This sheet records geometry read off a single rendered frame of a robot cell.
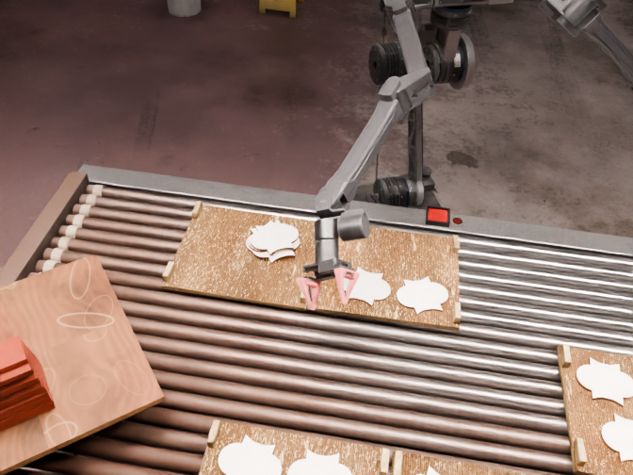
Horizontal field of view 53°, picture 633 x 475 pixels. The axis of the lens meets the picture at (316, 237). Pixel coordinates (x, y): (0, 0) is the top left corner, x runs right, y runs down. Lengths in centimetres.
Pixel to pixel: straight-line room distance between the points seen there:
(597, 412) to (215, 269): 107
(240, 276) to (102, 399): 54
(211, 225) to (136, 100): 247
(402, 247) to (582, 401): 65
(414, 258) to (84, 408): 99
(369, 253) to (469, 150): 219
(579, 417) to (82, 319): 123
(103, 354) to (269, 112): 281
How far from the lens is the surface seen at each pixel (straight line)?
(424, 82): 172
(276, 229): 189
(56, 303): 170
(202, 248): 190
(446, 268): 189
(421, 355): 170
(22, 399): 147
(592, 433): 169
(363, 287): 178
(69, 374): 156
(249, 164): 370
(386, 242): 193
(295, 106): 421
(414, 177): 302
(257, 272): 182
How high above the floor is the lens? 228
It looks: 45 degrees down
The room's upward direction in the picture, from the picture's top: 3 degrees clockwise
